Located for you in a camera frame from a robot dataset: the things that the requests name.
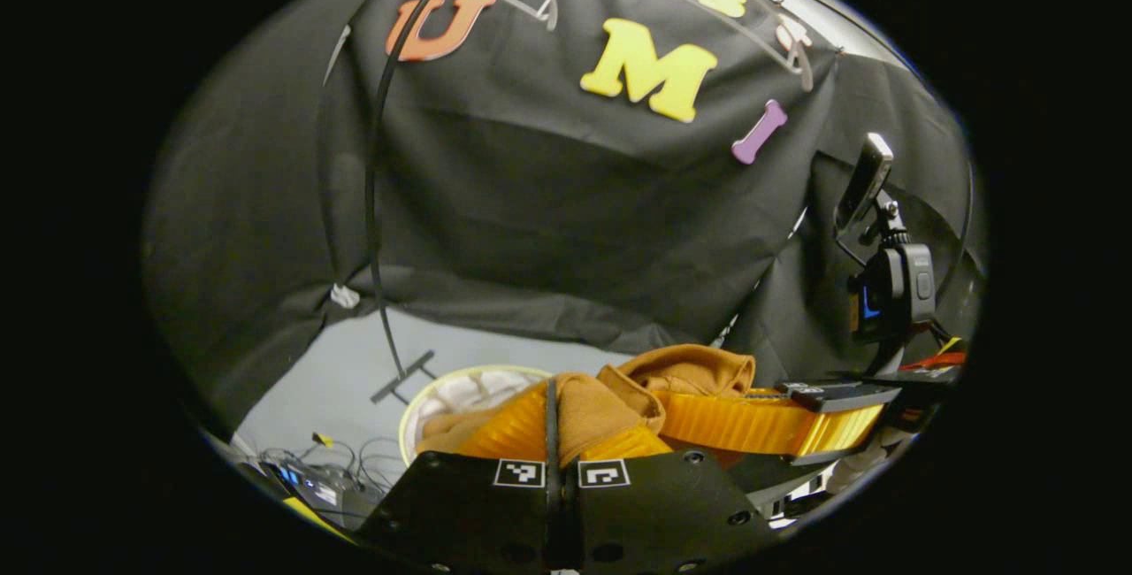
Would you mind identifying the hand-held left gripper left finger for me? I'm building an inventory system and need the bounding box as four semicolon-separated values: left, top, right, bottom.
376;378;564;574

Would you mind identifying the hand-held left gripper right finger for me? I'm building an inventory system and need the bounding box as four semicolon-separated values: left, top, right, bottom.
562;423;781;574

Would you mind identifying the brown shirt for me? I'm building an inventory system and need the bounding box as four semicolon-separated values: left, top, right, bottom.
416;343;758;470

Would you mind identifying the white round laundry hamper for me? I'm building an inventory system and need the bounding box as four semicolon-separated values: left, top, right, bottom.
398;364;556;467

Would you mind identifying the black clothes rack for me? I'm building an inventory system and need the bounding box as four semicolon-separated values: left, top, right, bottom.
364;0;443;406

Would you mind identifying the grey electronic device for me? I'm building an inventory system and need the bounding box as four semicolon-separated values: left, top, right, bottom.
265;456;381;525

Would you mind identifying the bundle of floor cables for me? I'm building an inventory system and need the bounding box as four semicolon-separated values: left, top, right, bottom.
234;433;408;510

